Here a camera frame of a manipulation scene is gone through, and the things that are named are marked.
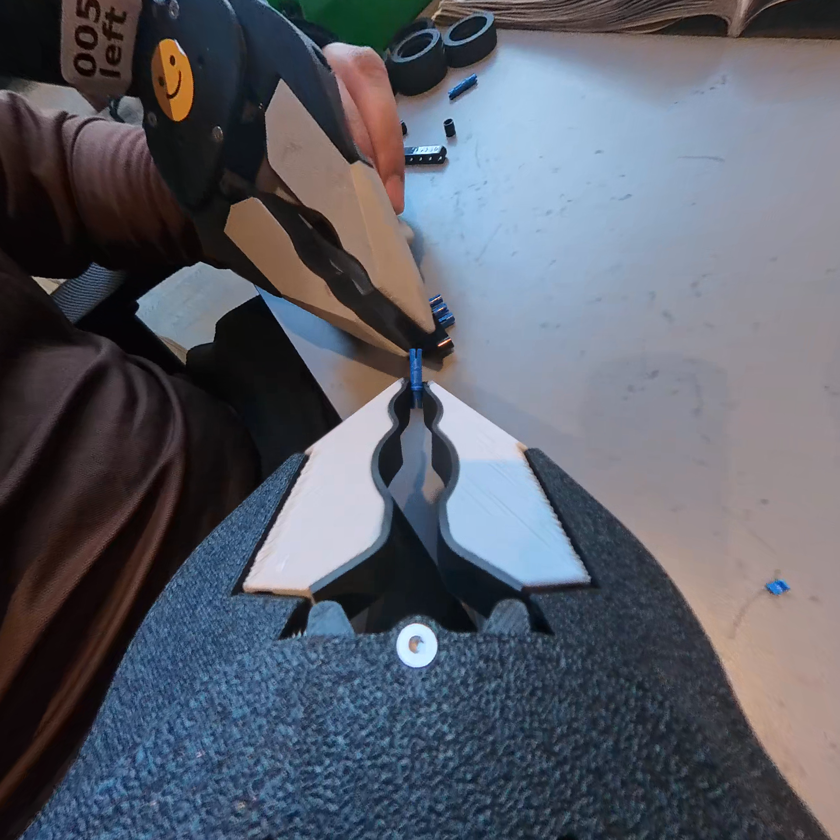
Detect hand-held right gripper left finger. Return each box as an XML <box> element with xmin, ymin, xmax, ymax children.
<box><xmin>243</xmin><ymin>379</ymin><xmax>417</xmax><ymax>618</ymax></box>

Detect open instruction booklet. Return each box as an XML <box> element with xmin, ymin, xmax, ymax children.
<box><xmin>433</xmin><ymin>0</ymin><xmax>840</xmax><ymax>39</ymax></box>

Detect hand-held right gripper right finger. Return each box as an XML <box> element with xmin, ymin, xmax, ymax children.
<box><xmin>420</xmin><ymin>381</ymin><xmax>593</xmax><ymax>618</ymax></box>

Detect black beam assembly blue pins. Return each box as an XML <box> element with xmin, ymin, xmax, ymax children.
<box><xmin>425</xmin><ymin>294</ymin><xmax>458</xmax><ymax>359</ymax></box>

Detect green plastic bin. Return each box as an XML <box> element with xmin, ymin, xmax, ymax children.
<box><xmin>272</xmin><ymin>0</ymin><xmax>435</xmax><ymax>52</ymax></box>

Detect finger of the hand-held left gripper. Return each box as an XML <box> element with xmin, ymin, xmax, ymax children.
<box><xmin>255</xmin><ymin>79</ymin><xmax>438</xmax><ymax>337</ymax></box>
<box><xmin>222</xmin><ymin>196</ymin><xmax>413</xmax><ymax>358</ymax></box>

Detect person's left forearm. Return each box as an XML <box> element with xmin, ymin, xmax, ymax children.
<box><xmin>0</xmin><ymin>92</ymin><xmax>204</xmax><ymax>277</ymax></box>

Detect person's brown shirt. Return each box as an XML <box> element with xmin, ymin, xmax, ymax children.
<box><xmin>0</xmin><ymin>249</ymin><xmax>263</xmax><ymax>821</ymax></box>

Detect light grey desk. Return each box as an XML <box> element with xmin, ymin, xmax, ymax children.
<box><xmin>259</xmin><ymin>26</ymin><xmax>840</xmax><ymax>828</ymax></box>

